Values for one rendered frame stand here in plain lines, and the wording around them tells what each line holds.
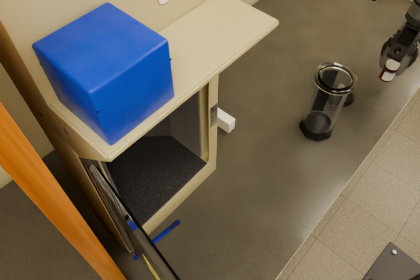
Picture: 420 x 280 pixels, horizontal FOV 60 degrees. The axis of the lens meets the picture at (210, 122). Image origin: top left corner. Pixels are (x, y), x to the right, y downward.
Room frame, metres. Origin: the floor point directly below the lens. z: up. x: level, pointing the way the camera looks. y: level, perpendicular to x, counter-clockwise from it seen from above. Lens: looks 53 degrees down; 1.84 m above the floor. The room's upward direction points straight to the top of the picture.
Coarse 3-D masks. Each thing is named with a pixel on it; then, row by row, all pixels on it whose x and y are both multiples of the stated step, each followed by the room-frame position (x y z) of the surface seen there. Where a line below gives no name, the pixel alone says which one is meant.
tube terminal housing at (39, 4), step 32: (0, 0) 0.29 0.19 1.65; (32, 0) 0.31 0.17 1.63; (64, 0) 0.33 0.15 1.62; (96, 0) 0.36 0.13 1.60; (128, 0) 0.39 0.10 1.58; (192, 0) 0.47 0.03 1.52; (0, 32) 0.30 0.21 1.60; (32, 32) 0.30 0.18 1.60; (32, 64) 0.29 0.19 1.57; (32, 96) 0.31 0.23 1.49; (64, 160) 0.34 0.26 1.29; (96, 192) 0.28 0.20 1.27
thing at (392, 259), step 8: (392, 248) 0.59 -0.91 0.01; (384, 256) 0.55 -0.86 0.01; (392, 256) 0.55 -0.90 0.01; (400, 256) 0.55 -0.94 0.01; (408, 256) 0.55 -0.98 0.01; (376, 264) 0.52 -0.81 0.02; (384, 264) 0.52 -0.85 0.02; (392, 264) 0.52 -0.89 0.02; (400, 264) 0.52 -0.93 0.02; (408, 264) 0.52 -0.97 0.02; (416, 264) 0.52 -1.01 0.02; (368, 272) 0.48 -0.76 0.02; (376, 272) 0.48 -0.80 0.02; (384, 272) 0.48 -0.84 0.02; (392, 272) 0.48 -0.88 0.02; (400, 272) 0.48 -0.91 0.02; (408, 272) 0.48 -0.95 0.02; (416, 272) 0.48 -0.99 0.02
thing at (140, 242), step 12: (96, 168) 0.26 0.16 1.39; (96, 180) 0.25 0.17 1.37; (108, 192) 0.22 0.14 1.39; (120, 204) 0.21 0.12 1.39; (120, 216) 0.21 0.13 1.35; (132, 228) 0.17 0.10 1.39; (132, 240) 0.20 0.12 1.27; (144, 240) 0.16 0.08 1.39; (144, 252) 0.16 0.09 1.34; (144, 264) 0.20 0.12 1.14; (156, 264) 0.13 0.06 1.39; (168, 276) 0.11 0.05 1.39
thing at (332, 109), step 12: (324, 72) 0.70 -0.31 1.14; (336, 72) 0.70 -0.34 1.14; (348, 72) 0.68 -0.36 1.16; (324, 84) 0.63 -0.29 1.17; (336, 84) 0.69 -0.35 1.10; (348, 84) 0.66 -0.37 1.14; (312, 96) 0.66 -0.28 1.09; (324, 96) 0.63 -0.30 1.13; (336, 96) 0.62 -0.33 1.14; (312, 108) 0.64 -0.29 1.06; (324, 108) 0.62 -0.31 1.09; (336, 108) 0.62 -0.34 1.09; (312, 120) 0.63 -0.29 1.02; (324, 120) 0.62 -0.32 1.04; (312, 132) 0.62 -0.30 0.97; (324, 132) 0.62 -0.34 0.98
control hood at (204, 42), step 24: (216, 0) 0.49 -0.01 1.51; (192, 24) 0.43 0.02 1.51; (216, 24) 0.43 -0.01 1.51; (240, 24) 0.43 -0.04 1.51; (264, 24) 0.43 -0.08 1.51; (192, 48) 0.38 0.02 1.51; (216, 48) 0.38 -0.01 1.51; (240, 48) 0.38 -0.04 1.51; (192, 72) 0.33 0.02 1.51; (216, 72) 0.34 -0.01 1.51; (72, 120) 0.26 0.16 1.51; (144, 120) 0.26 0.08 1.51; (72, 144) 0.27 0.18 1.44; (96, 144) 0.22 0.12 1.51; (120, 144) 0.22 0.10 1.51
